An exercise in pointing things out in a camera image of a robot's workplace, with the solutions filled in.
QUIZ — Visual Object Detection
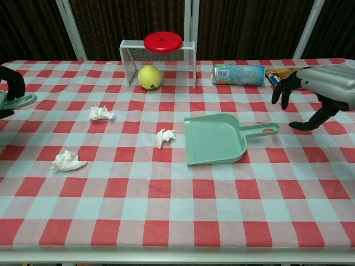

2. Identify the blue printed drink can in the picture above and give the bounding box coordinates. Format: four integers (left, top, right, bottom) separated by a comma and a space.
211, 64, 266, 85

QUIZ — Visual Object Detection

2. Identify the green plastic dustpan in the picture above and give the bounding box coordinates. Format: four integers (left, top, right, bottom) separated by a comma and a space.
183, 113, 280, 166

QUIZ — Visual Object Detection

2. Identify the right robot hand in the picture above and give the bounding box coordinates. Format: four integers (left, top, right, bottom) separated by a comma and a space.
271, 65, 355, 131

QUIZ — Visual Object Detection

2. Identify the yellow tennis ball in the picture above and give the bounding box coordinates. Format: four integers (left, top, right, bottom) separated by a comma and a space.
138, 65, 163, 91

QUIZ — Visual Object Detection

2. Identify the red round plastic disc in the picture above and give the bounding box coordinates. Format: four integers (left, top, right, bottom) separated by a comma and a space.
143, 32, 183, 54

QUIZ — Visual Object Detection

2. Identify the white tissue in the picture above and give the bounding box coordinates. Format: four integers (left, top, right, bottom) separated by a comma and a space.
49, 150, 88, 173
88, 105, 115, 122
155, 128, 177, 150

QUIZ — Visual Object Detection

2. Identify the white mesh wire rack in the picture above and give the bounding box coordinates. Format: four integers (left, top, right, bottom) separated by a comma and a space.
119, 39, 197, 89

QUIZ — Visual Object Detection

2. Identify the red white checkered tablecloth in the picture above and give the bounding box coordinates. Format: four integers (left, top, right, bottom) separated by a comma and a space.
0, 58, 355, 257

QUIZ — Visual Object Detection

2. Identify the white metal frame post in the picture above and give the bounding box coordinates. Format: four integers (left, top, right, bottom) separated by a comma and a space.
293, 0, 325, 59
55, 0, 89, 61
184, 0, 200, 43

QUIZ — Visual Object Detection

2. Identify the orange printed snack packet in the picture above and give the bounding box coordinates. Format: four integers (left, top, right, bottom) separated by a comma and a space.
265, 67, 306, 85

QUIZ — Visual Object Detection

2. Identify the green hand broom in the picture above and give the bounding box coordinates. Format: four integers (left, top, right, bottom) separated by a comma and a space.
0, 90, 38, 112

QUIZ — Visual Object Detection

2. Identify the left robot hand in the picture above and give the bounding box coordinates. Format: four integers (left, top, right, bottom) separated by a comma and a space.
0, 65, 26, 119

